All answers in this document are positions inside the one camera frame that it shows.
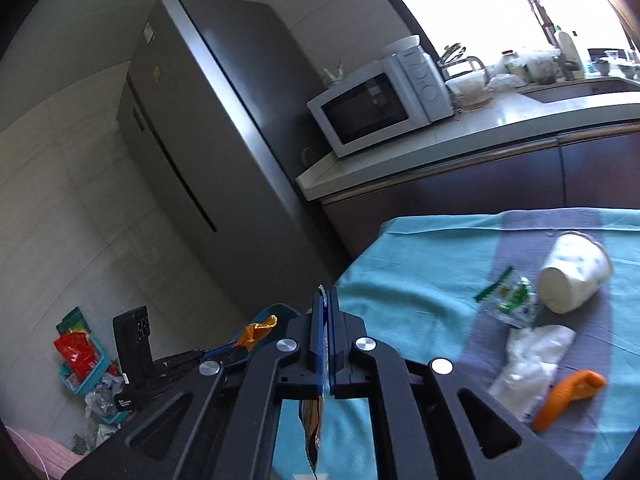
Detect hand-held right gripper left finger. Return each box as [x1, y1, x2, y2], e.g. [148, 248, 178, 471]
[62, 287, 328, 480]

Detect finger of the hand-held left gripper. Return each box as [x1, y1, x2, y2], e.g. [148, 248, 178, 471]
[150, 352, 251, 396]
[152, 341, 241, 368]

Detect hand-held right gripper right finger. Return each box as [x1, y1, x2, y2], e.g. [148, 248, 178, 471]
[327, 287, 583, 480]

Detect teal plastic bin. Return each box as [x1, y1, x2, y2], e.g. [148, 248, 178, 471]
[225, 302, 302, 368]

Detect yellow brown snack wrapper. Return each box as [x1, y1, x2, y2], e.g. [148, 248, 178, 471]
[299, 284, 332, 475]

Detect green and white wrapper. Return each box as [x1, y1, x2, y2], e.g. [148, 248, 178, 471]
[475, 266, 540, 329]

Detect white plastic bag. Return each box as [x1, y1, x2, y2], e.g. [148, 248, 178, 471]
[487, 74, 526, 93]
[487, 325, 577, 423]

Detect teal storage basket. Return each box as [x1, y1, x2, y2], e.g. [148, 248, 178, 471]
[59, 347, 132, 426]

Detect red snack packet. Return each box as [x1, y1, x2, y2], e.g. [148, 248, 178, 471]
[54, 332, 99, 382]

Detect clear crumpled plastic bags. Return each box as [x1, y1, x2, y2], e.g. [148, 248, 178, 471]
[84, 372, 126, 418]

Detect green packet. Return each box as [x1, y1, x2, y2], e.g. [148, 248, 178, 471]
[56, 306, 91, 336]

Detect teal and grey tablecloth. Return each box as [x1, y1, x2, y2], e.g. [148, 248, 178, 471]
[270, 207, 640, 480]

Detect pink cloth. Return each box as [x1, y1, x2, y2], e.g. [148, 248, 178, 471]
[5, 427, 86, 480]

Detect grey refrigerator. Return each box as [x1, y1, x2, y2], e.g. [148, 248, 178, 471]
[116, 0, 351, 318]

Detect brown base cabinets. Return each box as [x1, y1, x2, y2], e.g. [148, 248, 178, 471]
[320, 122, 640, 261]

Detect white microwave oven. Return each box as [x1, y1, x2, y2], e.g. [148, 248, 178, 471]
[306, 51, 456, 159]

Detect beige kitchen counter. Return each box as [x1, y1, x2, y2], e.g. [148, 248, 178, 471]
[295, 87, 640, 203]

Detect small white ornament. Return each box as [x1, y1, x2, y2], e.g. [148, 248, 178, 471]
[322, 60, 346, 88]

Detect clear plastic container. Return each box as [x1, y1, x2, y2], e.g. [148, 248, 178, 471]
[445, 71, 493, 111]

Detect white bowl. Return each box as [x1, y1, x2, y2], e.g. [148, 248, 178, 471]
[382, 35, 422, 57]

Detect steel electric kettle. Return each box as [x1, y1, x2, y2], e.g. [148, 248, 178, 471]
[452, 55, 488, 78]

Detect clear bag of food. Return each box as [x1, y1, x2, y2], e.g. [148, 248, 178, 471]
[520, 50, 558, 85]

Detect steel kitchen sink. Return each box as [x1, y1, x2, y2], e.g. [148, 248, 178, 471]
[520, 76, 640, 103]

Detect kitchen window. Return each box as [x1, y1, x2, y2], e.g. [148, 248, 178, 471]
[367, 0, 640, 68]

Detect white soap bottle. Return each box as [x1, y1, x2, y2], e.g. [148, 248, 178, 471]
[554, 26, 585, 80]

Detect small patterned bowl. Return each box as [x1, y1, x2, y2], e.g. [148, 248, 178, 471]
[587, 49, 613, 77]

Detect steel kitchen faucet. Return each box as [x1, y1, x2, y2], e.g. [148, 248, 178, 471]
[520, 0, 576, 81]

